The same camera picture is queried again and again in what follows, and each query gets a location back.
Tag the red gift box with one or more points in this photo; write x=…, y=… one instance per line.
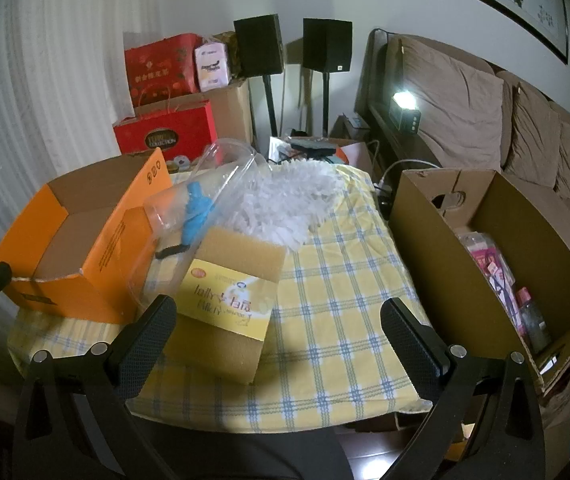
x=160, y=70

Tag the orange cardboard box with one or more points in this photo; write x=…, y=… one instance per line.
x=110, y=240

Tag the white tissue pack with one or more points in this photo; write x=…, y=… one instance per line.
x=211, y=67

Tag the yellow checked tablecloth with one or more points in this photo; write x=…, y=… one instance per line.
x=335, y=310

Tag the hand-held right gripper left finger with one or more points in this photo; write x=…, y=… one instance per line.
x=150, y=340

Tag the brown sofa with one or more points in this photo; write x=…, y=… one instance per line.
x=540, y=200

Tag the red gift bag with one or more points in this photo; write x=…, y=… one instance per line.
x=165, y=130

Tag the clear bottle with pink cap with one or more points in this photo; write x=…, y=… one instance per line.
x=535, y=320

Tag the large brown cushion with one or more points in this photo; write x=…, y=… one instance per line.
x=455, y=105

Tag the small brown box yellow label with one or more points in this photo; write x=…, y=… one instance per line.
x=230, y=350

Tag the clear plastic bag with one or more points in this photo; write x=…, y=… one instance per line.
x=230, y=160

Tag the pink package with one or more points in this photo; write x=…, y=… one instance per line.
x=490, y=265

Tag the brown cardboard box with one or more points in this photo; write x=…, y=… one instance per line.
x=430, y=260

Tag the black speaker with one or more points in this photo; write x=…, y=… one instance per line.
x=326, y=45
x=259, y=45

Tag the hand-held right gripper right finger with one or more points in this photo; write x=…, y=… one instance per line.
x=410, y=340

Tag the white curtain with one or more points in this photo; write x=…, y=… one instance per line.
x=40, y=85

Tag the black device with light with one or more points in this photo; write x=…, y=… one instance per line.
x=405, y=117

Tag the black speaker stand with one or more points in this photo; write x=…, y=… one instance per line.
x=325, y=102
x=270, y=105

